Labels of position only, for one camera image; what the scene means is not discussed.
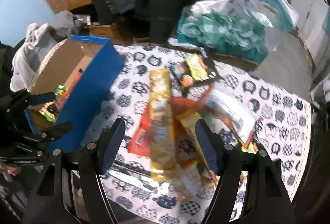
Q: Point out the blue cardboard box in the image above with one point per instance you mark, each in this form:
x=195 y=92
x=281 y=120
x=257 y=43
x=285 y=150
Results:
x=88 y=66

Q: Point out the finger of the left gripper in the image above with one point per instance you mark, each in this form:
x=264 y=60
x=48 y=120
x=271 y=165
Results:
x=56 y=131
x=39 y=99

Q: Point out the teal plastic bag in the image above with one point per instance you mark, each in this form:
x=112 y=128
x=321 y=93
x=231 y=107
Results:
x=213 y=29

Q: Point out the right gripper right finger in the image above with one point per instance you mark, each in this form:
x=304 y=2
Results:
x=225 y=161

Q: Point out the red snack bag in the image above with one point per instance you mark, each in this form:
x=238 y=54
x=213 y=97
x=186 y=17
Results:
x=140 y=141

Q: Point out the black yellow snack bag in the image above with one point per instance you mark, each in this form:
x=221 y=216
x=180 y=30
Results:
x=196 y=70

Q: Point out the orange yellow snack bag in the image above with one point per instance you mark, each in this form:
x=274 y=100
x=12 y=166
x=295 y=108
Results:
x=189 y=153

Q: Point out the cat pattern tablecloth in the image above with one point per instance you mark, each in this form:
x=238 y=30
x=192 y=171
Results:
x=283 y=129

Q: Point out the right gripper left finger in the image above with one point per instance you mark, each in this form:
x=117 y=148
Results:
x=93 y=161

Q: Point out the green snack in box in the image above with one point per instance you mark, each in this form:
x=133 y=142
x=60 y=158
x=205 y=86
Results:
x=51 y=110

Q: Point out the long yellow snack pack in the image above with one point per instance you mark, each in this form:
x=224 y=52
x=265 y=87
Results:
x=162 y=143

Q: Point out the brown cardboard box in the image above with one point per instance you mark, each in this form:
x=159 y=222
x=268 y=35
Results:
x=107 y=31

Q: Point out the blue white plastic bag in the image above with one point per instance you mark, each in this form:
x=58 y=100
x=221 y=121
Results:
x=277 y=14

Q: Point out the grey fleece clothing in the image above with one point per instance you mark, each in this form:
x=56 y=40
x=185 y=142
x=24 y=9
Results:
x=39 y=41

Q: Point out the person left hand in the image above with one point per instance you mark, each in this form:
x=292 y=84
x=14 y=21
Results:
x=10 y=170

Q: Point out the teal cardboard box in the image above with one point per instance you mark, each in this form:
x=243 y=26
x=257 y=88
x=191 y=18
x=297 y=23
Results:
x=256 y=55

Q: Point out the silver white chip bag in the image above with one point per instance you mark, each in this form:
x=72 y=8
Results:
x=233 y=113

